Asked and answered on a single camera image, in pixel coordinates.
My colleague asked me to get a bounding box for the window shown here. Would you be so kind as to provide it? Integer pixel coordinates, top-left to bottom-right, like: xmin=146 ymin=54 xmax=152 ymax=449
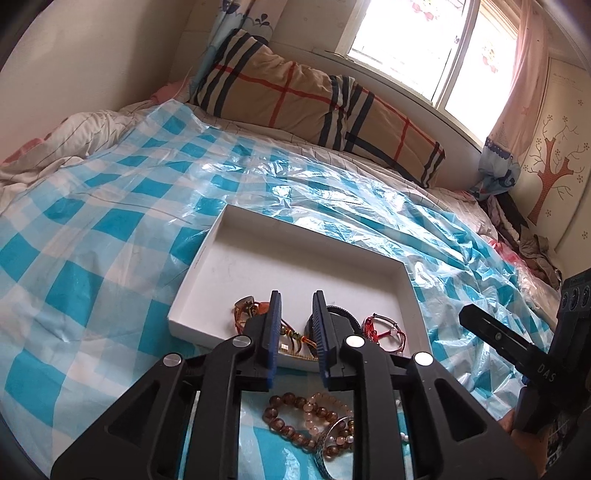
xmin=314 ymin=0 xmax=527 ymax=148

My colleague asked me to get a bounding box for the person's right hand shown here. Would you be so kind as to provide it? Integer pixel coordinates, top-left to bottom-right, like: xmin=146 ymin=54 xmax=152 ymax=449
xmin=501 ymin=411 xmax=555 ymax=480

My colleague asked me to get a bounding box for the small reddish bead bracelet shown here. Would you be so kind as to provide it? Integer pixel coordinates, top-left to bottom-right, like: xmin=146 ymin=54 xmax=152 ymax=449
xmin=323 ymin=415 xmax=355 ymax=459

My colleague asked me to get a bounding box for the large brown bead bracelet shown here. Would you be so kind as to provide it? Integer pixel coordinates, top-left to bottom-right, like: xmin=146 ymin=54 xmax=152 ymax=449
xmin=262 ymin=391 xmax=315 ymax=448

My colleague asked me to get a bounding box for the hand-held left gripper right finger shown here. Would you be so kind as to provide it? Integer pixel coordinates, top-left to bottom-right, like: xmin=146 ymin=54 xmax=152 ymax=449
xmin=311 ymin=291 xmax=536 ymax=480

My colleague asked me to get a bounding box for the orange braided cord bracelet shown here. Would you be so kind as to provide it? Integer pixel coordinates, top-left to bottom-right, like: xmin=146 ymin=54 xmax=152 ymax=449
xmin=233 ymin=295 xmax=273 ymax=335

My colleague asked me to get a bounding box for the pink cloth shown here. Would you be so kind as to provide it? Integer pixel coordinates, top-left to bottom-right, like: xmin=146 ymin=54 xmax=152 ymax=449
xmin=150 ymin=78 xmax=188 ymax=104

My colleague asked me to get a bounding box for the black band bracelet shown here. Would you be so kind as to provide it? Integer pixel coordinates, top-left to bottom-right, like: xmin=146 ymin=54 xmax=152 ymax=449
xmin=302 ymin=305 xmax=361 ymax=344

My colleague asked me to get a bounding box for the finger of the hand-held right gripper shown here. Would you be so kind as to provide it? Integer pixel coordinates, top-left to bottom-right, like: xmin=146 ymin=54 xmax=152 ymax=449
xmin=459 ymin=304 xmax=551 ymax=373

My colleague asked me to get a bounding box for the red cord bracelet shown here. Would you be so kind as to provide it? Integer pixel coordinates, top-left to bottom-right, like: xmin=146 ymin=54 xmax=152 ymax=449
xmin=362 ymin=313 xmax=409 ymax=355

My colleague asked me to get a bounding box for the white shallow cardboard box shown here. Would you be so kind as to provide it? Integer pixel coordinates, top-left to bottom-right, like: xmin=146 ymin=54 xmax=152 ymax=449
xmin=167 ymin=203 xmax=432 ymax=374

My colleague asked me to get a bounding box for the dark metal bangle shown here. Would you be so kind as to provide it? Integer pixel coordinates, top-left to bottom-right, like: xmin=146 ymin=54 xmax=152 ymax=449
xmin=314 ymin=415 xmax=356 ymax=480

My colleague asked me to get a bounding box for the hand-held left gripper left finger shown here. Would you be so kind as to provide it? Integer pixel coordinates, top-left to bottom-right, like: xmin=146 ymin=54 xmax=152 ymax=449
xmin=51 ymin=290 xmax=282 ymax=480

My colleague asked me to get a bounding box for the tan plaid pillow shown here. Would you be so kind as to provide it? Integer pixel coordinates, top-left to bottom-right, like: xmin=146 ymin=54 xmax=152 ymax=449
xmin=191 ymin=28 xmax=448 ymax=189

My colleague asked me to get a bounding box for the blue checked plastic sheet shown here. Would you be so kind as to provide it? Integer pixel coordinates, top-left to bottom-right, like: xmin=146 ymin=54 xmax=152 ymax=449
xmin=0 ymin=99 xmax=555 ymax=480

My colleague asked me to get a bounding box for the tree pattern headboard panel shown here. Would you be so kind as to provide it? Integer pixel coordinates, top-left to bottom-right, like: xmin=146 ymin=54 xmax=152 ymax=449
xmin=508 ymin=55 xmax=591 ymax=254

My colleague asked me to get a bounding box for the pile of clothes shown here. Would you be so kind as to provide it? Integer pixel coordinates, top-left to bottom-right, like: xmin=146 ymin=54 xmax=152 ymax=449
xmin=485 ymin=194 xmax=564 ymax=287

